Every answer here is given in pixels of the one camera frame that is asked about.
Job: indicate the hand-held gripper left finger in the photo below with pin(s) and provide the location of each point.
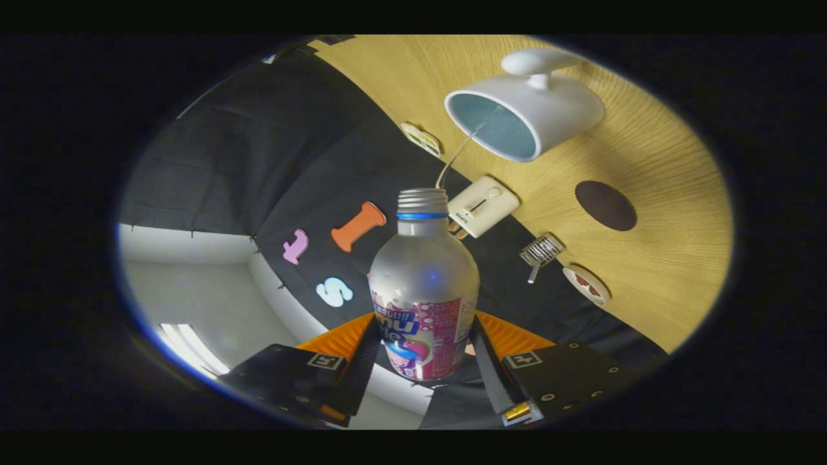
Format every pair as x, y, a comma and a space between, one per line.
365, 368

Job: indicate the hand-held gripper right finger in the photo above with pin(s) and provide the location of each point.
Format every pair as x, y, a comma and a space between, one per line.
492, 378

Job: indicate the silver juice bottle red label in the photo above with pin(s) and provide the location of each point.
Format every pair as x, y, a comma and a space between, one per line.
423, 271

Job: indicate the dark round coaster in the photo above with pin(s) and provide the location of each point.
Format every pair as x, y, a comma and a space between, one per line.
605, 205

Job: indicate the white round plate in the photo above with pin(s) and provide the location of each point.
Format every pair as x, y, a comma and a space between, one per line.
572, 279

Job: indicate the brown meat piece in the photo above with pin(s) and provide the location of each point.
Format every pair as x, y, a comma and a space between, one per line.
581, 279
595, 291

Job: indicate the toast slices in toaster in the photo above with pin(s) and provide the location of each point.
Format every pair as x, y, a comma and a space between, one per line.
458, 230

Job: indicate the white toaster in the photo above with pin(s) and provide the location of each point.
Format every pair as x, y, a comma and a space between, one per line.
484, 206

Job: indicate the long ceiling light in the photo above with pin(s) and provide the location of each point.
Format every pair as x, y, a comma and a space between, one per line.
194, 349

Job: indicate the wooden table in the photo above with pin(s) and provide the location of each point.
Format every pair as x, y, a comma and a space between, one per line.
672, 258

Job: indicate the white divided tray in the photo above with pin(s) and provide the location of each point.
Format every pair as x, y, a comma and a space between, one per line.
420, 139

